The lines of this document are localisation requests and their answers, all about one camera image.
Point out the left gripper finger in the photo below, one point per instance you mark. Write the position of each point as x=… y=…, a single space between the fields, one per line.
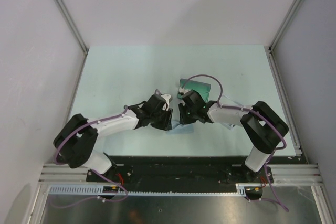
x=166 y=120
x=160 y=125

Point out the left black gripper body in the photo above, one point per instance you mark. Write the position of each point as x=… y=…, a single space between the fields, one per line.
x=157 y=116

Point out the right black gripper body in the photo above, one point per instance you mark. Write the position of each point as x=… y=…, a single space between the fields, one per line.
x=191 y=112

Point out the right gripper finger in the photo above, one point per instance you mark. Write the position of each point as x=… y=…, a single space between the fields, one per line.
x=181 y=112
x=186 y=120

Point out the light blue cleaning cloth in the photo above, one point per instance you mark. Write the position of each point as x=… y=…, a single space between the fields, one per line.
x=178 y=128

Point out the grey glasses case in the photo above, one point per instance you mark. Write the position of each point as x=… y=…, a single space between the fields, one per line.
x=202 y=88

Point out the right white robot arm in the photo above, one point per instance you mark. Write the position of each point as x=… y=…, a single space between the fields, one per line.
x=262 y=125

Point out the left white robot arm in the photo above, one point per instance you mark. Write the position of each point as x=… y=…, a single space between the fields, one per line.
x=75 y=142

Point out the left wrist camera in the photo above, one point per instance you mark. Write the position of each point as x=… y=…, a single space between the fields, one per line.
x=167 y=97

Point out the white frame sunglasses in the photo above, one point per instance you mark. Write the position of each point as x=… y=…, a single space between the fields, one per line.
x=230 y=126

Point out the grey slotted cable duct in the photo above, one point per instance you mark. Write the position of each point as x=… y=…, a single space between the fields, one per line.
x=105 y=190

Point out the right aluminium frame post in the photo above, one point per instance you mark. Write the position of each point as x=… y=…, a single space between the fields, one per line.
x=293 y=9

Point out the aluminium frame post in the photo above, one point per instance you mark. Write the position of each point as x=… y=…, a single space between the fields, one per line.
x=293 y=9
x=71 y=25

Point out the left aluminium frame post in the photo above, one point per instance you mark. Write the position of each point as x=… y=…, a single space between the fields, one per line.
x=71 y=25

